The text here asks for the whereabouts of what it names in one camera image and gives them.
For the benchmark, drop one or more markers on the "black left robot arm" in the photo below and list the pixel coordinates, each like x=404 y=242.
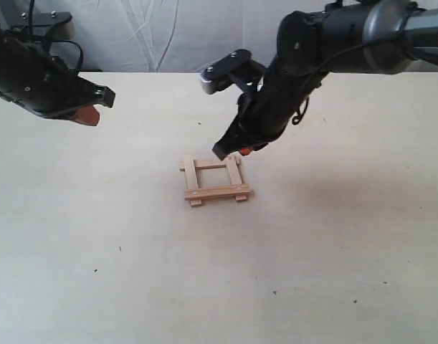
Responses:
x=43 y=44

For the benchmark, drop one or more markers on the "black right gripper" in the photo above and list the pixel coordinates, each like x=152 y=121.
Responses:
x=263 y=117

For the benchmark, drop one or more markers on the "white backdrop cloth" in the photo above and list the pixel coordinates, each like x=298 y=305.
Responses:
x=169 y=36

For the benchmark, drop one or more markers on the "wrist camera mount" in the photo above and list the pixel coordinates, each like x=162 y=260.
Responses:
x=43 y=27
x=237 y=68

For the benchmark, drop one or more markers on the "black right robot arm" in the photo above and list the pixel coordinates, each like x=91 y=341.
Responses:
x=368 y=37

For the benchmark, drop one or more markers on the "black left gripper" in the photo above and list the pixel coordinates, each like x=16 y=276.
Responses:
x=45 y=87

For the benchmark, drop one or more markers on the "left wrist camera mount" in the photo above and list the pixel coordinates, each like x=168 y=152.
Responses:
x=43 y=27

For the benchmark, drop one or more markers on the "wooden stick with holes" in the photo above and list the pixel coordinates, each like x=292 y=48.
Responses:
x=217 y=192
x=232 y=166

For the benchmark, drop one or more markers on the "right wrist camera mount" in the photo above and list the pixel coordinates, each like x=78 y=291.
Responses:
x=237 y=68

